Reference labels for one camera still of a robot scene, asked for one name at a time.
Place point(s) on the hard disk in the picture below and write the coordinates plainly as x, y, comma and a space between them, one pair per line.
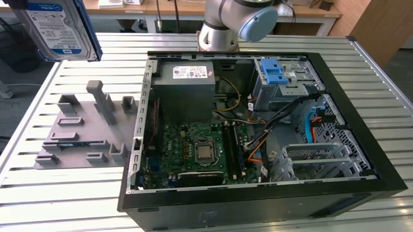
55, 29

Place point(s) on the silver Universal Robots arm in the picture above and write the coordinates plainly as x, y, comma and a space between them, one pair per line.
218, 14

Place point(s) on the blue plastic drive latch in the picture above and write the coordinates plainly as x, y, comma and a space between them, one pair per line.
273, 72

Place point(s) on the metal optical drive cage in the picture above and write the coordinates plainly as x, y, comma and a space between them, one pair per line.
267, 96

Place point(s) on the black graphics card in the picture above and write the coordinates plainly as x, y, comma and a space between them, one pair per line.
199, 178

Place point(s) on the grey power supply unit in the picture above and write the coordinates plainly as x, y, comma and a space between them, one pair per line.
183, 101

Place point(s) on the dark brown box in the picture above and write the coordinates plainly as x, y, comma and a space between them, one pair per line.
325, 5

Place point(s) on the grey parts rack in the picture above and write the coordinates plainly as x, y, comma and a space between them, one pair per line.
83, 135

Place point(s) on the RAM stick with blue label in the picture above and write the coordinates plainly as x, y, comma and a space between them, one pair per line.
77, 145

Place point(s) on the metal disk bay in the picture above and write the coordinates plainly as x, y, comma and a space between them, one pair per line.
309, 146

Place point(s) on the white box with print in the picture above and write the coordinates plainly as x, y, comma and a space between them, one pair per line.
132, 2

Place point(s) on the green motherboard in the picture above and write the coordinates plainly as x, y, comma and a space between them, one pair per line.
175, 145

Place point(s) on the black open PC case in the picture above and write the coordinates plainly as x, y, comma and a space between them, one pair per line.
226, 207

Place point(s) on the black mesh wastebasket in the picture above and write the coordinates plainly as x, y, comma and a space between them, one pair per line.
12, 48

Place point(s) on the plain white box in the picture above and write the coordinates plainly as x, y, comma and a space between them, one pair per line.
111, 4

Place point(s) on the black RAM slot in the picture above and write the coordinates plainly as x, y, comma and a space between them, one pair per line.
228, 149
234, 145

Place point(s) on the white stand foot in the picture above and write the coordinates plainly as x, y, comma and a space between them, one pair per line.
5, 93

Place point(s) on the long wooden desk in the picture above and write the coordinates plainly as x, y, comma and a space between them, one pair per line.
135, 7

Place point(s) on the silver CPU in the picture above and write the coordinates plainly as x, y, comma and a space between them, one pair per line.
204, 152

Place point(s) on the wooden cabinet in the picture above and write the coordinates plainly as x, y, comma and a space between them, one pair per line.
381, 24

